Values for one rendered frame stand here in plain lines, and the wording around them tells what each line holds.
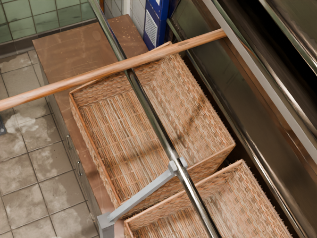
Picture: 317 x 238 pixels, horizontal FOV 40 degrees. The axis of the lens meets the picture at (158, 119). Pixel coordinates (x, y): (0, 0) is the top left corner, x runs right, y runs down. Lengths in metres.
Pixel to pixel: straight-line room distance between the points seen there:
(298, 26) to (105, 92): 1.04
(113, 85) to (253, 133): 0.71
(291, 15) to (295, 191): 0.57
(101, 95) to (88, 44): 0.36
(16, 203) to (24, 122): 0.50
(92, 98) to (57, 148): 0.69
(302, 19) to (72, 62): 1.29
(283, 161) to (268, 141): 0.08
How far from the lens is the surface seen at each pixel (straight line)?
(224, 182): 1.73
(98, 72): 1.32
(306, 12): 1.14
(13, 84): 2.86
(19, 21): 2.85
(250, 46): 1.12
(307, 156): 1.33
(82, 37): 2.26
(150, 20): 2.06
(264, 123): 1.49
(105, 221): 1.37
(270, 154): 1.49
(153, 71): 1.98
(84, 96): 1.92
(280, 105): 1.07
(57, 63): 2.16
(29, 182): 2.50
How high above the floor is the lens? 2.25
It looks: 58 degrees down
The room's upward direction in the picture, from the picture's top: 8 degrees clockwise
